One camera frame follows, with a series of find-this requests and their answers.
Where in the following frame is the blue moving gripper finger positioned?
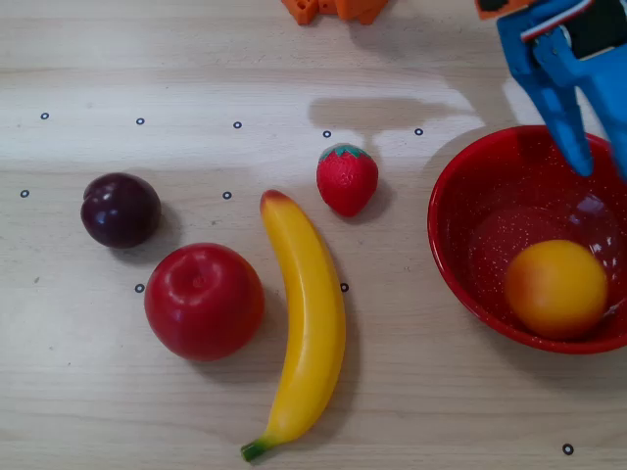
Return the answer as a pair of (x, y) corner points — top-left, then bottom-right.
(525, 27), (596, 178)

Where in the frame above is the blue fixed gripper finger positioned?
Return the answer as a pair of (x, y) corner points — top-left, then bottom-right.
(589, 87), (627, 183)

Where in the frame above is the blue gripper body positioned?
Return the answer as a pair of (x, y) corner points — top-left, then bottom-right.
(495, 0), (627, 97)

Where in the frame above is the orange yellow toy peach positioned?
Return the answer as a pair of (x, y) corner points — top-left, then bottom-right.
(504, 238), (609, 342)

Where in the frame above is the orange robot base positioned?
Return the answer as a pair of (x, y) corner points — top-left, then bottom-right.
(281, 0), (393, 26)

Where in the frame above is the red speckled enamel bowl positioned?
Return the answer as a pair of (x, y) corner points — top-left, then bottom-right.
(427, 124), (627, 355)

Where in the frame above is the red toy strawberry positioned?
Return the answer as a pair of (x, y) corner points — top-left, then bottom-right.
(315, 144), (380, 218)

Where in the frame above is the yellow toy banana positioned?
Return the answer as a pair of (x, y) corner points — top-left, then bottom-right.
(239, 189), (348, 463)

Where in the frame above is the red toy apple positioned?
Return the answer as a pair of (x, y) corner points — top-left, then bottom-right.
(143, 242), (266, 363)

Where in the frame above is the dark purple toy plum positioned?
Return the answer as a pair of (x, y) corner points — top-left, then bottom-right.
(79, 171), (163, 250)

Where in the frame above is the white red servo wire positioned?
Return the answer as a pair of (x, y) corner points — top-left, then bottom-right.
(519, 0), (597, 44)

